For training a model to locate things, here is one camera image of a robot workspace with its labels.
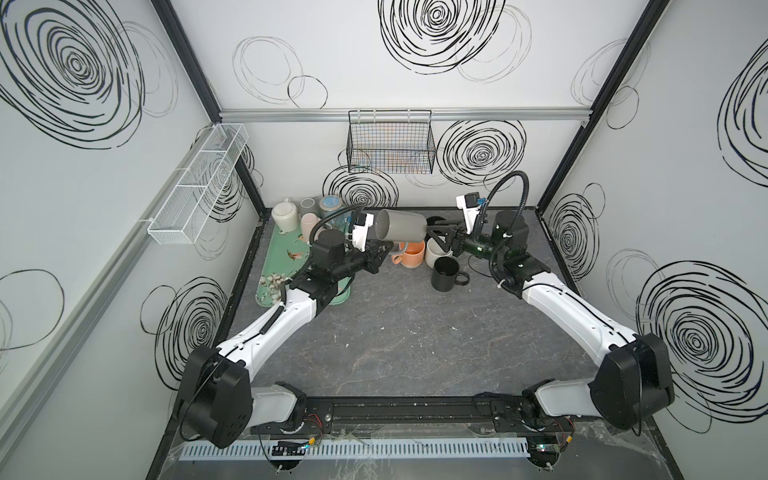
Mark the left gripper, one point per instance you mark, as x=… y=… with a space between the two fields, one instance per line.
x=377 y=254

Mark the white slotted cable duct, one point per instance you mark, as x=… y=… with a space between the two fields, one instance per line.
x=354 y=449

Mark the black wire basket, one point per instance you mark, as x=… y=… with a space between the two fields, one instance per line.
x=393 y=141

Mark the beige mug white handle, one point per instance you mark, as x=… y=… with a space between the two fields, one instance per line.
x=435 y=255

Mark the pink mug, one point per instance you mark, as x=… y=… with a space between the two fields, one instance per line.
x=307 y=223

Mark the tall grey mug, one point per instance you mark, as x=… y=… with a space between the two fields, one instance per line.
x=400 y=226

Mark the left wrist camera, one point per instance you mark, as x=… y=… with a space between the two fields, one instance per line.
x=360 y=223

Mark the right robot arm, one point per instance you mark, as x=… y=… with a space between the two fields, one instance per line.
x=634 y=378

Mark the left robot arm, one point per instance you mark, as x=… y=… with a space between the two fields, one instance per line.
x=216 y=398

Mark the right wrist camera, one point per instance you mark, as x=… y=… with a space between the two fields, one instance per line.
x=470 y=204

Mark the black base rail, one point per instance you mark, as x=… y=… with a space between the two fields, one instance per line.
x=485 y=406

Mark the blue butterfly mug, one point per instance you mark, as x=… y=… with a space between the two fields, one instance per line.
x=328 y=205

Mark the white wire shelf basket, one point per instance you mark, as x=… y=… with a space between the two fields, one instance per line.
x=188 y=207

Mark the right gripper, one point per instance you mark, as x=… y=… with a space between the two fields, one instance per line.
x=457 y=240

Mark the white ribbed mug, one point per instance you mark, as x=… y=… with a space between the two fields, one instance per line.
x=285 y=215

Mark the small grey mug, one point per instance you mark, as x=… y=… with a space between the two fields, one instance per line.
x=309 y=205

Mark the green floral tray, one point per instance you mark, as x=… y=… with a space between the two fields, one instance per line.
x=286 y=254

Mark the beige and salmon mug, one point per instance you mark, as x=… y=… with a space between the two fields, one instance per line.
x=412 y=255

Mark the black speckled mug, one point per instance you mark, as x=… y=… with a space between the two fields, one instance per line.
x=447 y=274

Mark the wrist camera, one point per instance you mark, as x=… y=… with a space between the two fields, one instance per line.
x=470 y=204
x=360 y=223

